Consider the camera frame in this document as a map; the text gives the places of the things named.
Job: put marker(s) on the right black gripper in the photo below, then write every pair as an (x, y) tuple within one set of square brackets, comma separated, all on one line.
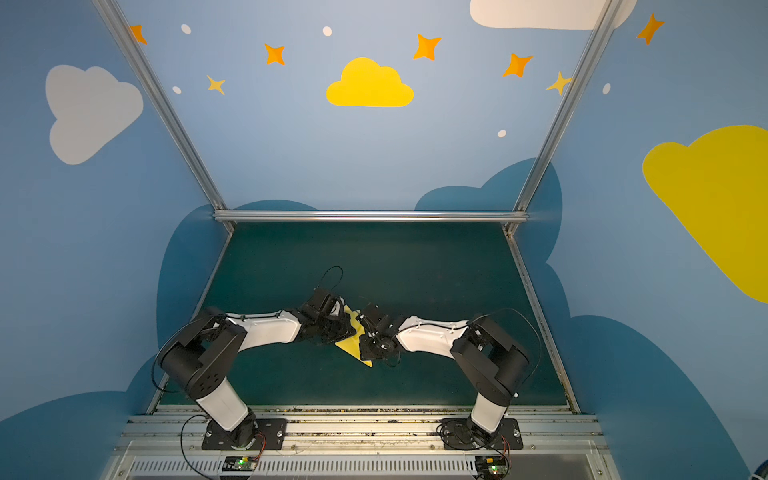
[(372, 335)]

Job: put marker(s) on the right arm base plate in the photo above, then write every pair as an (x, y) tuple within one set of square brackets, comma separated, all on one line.
[(462, 434)]

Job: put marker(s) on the left aluminium frame post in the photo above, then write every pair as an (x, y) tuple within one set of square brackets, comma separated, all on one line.
[(116, 22)]

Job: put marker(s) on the right aluminium frame post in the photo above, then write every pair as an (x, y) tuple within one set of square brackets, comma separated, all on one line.
[(595, 46)]

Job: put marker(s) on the white slotted cable duct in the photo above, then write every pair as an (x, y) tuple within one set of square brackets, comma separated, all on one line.
[(309, 466)]

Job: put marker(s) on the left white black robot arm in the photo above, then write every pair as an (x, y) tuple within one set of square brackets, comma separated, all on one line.
[(201, 354)]

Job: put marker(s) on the aluminium frame post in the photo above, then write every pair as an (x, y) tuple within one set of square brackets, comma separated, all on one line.
[(116, 22), (595, 46)]

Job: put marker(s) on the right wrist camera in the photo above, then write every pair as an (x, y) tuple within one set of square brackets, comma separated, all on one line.
[(375, 322)]

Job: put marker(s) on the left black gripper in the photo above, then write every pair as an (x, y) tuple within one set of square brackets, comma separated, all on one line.
[(339, 324)]

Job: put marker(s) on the left green circuit board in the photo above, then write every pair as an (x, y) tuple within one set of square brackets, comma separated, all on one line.
[(240, 464)]

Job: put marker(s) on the right green circuit board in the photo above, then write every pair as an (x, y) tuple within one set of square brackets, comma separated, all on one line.
[(491, 468)]

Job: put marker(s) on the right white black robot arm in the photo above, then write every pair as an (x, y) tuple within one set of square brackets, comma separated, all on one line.
[(487, 355)]

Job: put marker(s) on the green circuit board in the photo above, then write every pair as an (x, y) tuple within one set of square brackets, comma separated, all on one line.
[(240, 464), (491, 468)]

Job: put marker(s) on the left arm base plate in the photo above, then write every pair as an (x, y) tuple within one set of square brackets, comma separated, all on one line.
[(251, 434)]

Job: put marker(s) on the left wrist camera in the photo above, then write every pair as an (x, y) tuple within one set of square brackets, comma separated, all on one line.
[(323, 303)]

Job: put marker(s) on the front aluminium rail bed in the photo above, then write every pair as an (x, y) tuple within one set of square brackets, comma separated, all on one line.
[(558, 444)]

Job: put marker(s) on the yellow square paper sheet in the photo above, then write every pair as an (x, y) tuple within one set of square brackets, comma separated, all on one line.
[(351, 345)]

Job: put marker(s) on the rear aluminium frame crossbar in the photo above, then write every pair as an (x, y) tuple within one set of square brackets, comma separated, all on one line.
[(254, 216)]

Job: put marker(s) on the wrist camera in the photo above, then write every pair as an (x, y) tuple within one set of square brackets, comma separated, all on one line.
[(323, 303), (375, 322)]

